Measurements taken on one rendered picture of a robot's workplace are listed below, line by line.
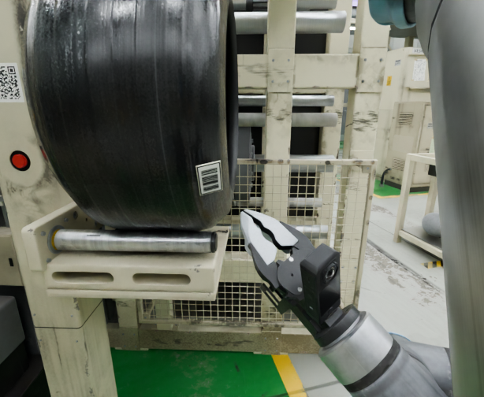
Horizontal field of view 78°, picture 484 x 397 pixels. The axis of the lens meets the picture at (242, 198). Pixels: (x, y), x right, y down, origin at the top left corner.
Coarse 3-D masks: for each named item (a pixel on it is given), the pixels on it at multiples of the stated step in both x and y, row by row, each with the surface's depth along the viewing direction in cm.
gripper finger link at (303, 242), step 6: (282, 222) 45; (288, 228) 45; (294, 228) 45; (294, 234) 44; (300, 234) 44; (300, 240) 44; (306, 240) 44; (294, 246) 43; (300, 246) 43; (306, 246) 44; (312, 246) 44
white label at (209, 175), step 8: (200, 168) 46; (208, 168) 47; (216, 168) 48; (200, 176) 47; (208, 176) 48; (216, 176) 49; (200, 184) 48; (208, 184) 49; (216, 184) 50; (200, 192) 50; (208, 192) 50
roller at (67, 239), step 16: (64, 240) 62; (80, 240) 62; (96, 240) 62; (112, 240) 62; (128, 240) 62; (144, 240) 62; (160, 240) 62; (176, 240) 62; (192, 240) 61; (208, 240) 61
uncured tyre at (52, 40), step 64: (64, 0) 41; (128, 0) 41; (192, 0) 42; (64, 64) 41; (128, 64) 40; (192, 64) 41; (64, 128) 43; (128, 128) 43; (192, 128) 43; (128, 192) 49; (192, 192) 49
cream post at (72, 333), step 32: (0, 0) 57; (0, 32) 58; (0, 128) 64; (32, 128) 64; (0, 160) 66; (32, 160) 66; (32, 192) 68; (64, 192) 71; (32, 288) 75; (32, 320) 78; (64, 320) 78; (96, 320) 87; (64, 352) 81; (96, 352) 87; (64, 384) 84; (96, 384) 87
